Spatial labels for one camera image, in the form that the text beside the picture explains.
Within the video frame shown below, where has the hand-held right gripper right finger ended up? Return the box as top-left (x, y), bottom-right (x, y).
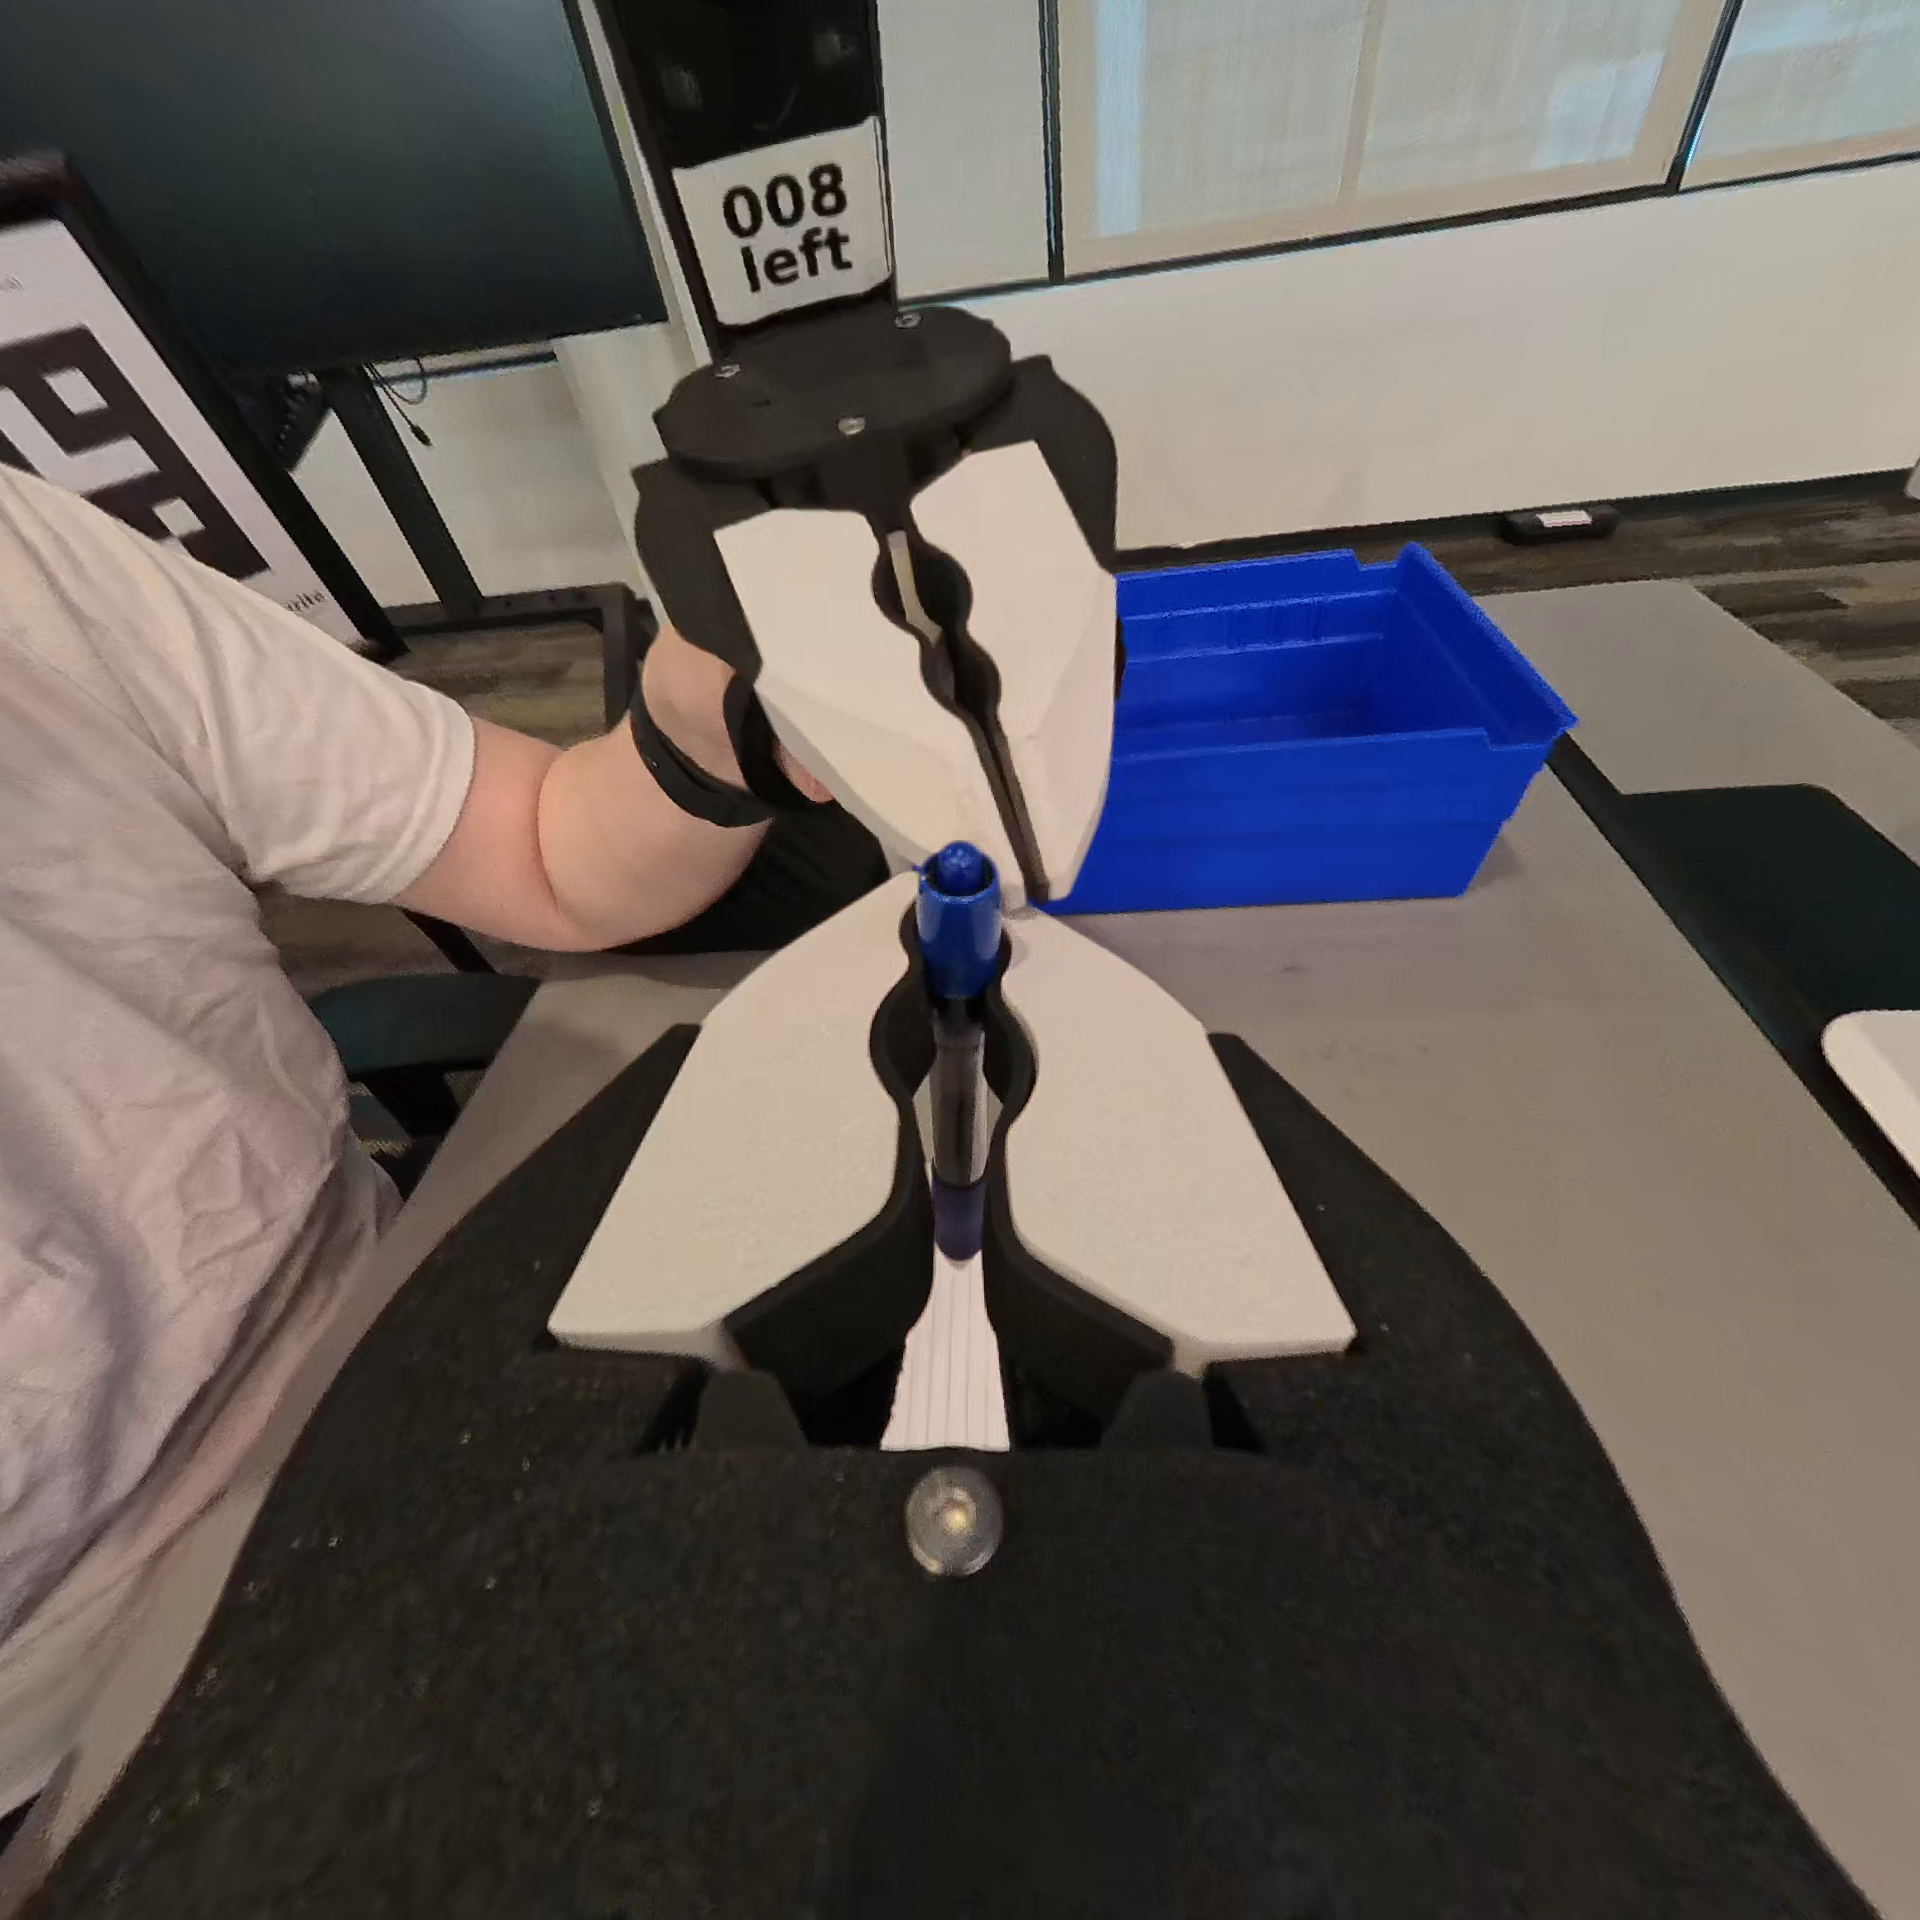
top-left (977, 900), bottom-right (1360, 1374)

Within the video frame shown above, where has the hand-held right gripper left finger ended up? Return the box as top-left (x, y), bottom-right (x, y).
top-left (546, 884), bottom-right (940, 1374)

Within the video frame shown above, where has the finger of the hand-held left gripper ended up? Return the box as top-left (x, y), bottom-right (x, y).
top-left (713, 502), bottom-right (1044, 910)
top-left (908, 443), bottom-right (1126, 894)

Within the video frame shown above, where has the white lined notepad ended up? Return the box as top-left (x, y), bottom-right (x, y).
top-left (880, 1253), bottom-right (1014, 1453)

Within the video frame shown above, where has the blue pen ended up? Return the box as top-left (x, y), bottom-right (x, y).
top-left (912, 843), bottom-right (1004, 1261)

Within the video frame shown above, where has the person's left forearm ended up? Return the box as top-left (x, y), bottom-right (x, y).
top-left (393, 660), bottom-right (753, 956)

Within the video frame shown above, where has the person's left hand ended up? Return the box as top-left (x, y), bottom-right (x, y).
top-left (642, 615), bottom-right (839, 818)

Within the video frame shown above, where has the black display stand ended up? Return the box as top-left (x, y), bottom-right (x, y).
top-left (270, 358), bottom-right (646, 665)

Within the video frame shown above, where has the blue plastic bin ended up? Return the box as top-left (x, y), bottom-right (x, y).
top-left (1036, 543), bottom-right (1580, 917)

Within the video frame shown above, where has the dark teal chair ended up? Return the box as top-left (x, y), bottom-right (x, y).
top-left (307, 971), bottom-right (543, 1203)

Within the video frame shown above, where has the large black display screen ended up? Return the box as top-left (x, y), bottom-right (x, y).
top-left (0, 0), bottom-right (670, 377)

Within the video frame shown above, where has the frosted glass window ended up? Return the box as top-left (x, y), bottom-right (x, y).
top-left (1050, 0), bottom-right (1920, 279)

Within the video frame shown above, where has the person in white shirt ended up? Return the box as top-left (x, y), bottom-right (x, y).
top-left (0, 465), bottom-right (482, 1847)

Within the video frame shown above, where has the dark teal desk mat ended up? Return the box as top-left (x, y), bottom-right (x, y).
top-left (1552, 743), bottom-right (1920, 1186)

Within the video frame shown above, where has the framed black-white marker sign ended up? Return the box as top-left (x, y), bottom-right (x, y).
top-left (0, 151), bottom-right (407, 663)

